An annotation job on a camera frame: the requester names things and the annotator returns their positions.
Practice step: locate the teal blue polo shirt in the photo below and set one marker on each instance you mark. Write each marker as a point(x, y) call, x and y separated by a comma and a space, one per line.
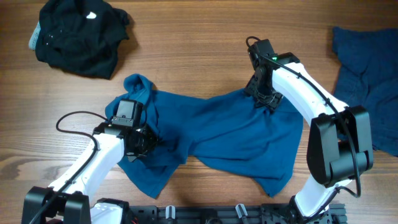
point(225, 132)

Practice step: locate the dark navy shirt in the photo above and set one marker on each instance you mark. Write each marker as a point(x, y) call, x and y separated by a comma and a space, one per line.
point(368, 77)

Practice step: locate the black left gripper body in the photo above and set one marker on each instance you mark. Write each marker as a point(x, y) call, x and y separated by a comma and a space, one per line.
point(147, 139)

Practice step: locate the black crumpled garment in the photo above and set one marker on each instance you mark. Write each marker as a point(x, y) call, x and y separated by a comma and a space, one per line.
point(80, 36)

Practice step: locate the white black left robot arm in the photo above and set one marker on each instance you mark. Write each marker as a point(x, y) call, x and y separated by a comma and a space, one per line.
point(69, 196)

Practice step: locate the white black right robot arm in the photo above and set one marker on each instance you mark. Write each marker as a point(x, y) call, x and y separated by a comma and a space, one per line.
point(339, 145)

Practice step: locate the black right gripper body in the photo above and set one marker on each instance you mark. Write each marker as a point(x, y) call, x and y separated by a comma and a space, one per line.
point(262, 93)

